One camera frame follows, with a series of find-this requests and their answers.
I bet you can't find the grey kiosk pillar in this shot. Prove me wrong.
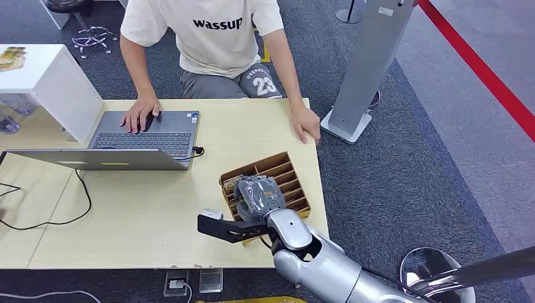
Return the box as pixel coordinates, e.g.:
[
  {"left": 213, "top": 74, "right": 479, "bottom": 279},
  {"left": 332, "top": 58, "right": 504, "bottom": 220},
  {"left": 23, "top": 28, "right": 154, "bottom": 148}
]
[{"left": 320, "top": 0, "right": 419, "bottom": 146}]

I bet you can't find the person's left hand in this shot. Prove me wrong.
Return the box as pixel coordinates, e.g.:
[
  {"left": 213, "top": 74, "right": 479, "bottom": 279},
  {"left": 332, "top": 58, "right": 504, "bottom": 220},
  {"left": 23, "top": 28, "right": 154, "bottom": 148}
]
[{"left": 290, "top": 104, "right": 322, "bottom": 145}]

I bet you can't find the chrome stanchion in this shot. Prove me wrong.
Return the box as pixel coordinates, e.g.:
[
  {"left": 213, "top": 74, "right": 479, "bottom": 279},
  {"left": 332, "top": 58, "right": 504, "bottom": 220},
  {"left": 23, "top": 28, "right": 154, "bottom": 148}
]
[{"left": 399, "top": 245, "right": 535, "bottom": 303}]

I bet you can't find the yellow printed brochure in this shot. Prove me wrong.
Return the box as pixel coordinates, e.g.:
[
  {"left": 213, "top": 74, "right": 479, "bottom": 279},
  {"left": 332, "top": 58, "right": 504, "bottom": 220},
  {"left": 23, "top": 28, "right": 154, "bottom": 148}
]
[{"left": 0, "top": 46, "right": 27, "bottom": 73}]

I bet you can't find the grey laptop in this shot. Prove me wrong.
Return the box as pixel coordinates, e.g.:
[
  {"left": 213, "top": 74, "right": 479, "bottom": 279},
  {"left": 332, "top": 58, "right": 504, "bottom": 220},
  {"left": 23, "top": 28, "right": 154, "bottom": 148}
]
[{"left": 0, "top": 110, "right": 201, "bottom": 172}]

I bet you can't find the white plug cable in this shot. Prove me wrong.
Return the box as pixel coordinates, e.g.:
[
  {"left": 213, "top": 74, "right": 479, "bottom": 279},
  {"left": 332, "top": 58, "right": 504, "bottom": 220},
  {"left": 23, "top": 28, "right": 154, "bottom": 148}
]
[{"left": 168, "top": 280, "right": 194, "bottom": 303}]

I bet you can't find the person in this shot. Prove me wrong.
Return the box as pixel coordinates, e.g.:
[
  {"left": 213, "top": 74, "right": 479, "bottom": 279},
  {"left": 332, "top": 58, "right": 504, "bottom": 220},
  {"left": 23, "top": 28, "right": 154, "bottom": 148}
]
[{"left": 119, "top": 0, "right": 322, "bottom": 145}]

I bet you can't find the white floor cable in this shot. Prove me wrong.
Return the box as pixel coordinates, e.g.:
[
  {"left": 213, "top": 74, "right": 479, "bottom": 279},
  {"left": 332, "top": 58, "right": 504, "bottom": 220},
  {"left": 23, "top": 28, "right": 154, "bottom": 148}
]
[{"left": 0, "top": 290, "right": 102, "bottom": 303}]

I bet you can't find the card stack in organizer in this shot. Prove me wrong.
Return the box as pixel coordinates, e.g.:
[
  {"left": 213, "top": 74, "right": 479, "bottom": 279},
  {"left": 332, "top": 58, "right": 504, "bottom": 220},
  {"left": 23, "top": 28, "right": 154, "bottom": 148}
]
[{"left": 222, "top": 175, "right": 244, "bottom": 196}]

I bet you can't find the wooden slotted card organizer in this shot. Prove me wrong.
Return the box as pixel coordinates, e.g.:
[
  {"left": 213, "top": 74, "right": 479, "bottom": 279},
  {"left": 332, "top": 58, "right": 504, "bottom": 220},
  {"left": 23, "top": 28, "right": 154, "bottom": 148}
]
[{"left": 219, "top": 151, "right": 312, "bottom": 247}]

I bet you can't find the red barrier strip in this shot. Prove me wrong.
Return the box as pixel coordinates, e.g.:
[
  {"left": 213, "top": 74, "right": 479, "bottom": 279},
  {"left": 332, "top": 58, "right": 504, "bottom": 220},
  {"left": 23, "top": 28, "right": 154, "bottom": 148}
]
[{"left": 418, "top": 0, "right": 535, "bottom": 144}]

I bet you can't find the thin black cable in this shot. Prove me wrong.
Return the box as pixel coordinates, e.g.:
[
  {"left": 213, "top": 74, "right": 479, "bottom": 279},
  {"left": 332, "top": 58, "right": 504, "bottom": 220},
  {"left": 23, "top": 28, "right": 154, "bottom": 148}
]
[{"left": 0, "top": 182, "right": 23, "bottom": 198}]

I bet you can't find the white cabinet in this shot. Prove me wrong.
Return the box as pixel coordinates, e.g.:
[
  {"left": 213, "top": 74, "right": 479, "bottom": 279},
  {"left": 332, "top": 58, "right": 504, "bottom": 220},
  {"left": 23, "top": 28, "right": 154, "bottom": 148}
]
[{"left": 0, "top": 44, "right": 105, "bottom": 145}]

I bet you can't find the closed floor socket cover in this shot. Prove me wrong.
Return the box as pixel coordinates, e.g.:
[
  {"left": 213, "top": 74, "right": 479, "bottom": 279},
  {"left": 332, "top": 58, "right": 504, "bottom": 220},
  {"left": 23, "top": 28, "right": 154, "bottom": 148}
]
[{"left": 199, "top": 268, "right": 225, "bottom": 294}]

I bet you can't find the yellow object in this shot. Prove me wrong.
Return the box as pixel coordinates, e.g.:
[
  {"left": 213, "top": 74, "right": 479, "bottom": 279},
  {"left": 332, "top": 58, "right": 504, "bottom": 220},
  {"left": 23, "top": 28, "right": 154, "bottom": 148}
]
[{"left": 195, "top": 295, "right": 309, "bottom": 303}]

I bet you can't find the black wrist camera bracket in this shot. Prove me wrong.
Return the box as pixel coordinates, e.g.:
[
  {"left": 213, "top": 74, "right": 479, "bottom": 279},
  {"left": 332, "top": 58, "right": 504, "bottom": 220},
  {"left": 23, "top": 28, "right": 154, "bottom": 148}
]
[{"left": 197, "top": 214, "right": 269, "bottom": 245}]

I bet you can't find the dark round base with red rim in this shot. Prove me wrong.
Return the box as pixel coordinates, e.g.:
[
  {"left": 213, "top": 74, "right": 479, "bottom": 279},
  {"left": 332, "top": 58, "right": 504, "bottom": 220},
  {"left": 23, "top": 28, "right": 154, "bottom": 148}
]
[{"left": 367, "top": 89, "right": 382, "bottom": 111}]

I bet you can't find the open floor socket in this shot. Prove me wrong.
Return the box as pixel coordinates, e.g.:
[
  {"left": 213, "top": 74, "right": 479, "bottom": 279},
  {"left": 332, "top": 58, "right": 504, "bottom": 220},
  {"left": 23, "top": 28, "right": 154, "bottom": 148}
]
[{"left": 163, "top": 270, "right": 191, "bottom": 298}]

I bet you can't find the black stool with chrome base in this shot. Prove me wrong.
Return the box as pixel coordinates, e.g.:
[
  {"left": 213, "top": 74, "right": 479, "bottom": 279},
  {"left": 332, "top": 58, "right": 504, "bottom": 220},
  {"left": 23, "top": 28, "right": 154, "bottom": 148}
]
[{"left": 44, "top": 0, "right": 119, "bottom": 60}]

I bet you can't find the yellow floor tape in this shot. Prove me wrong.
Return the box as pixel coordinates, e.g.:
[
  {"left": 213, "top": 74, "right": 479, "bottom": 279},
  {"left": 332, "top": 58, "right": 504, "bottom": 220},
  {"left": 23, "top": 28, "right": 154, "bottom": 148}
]
[{"left": 252, "top": 27, "right": 272, "bottom": 64}]

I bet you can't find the person's right hand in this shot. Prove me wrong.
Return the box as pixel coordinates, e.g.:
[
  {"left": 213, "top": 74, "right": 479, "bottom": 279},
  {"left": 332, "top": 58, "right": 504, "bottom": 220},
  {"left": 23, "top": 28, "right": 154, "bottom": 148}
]
[{"left": 120, "top": 97, "right": 162, "bottom": 134}]

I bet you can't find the black laptop charger cable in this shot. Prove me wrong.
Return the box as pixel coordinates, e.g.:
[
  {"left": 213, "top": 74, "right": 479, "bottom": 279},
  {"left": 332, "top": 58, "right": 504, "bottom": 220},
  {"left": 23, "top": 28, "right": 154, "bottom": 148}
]
[{"left": 0, "top": 146, "right": 206, "bottom": 232}]

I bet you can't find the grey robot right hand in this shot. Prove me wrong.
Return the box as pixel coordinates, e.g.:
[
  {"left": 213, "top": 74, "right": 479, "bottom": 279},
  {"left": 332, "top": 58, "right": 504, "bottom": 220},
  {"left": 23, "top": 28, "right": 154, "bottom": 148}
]
[{"left": 233, "top": 175, "right": 287, "bottom": 223}]

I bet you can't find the grey stanchion with round base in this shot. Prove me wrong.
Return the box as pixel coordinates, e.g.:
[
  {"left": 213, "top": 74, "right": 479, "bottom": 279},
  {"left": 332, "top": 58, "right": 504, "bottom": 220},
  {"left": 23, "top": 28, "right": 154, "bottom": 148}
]
[{"left": 335, "top": 0, "right": 365, "bottom": 25}]

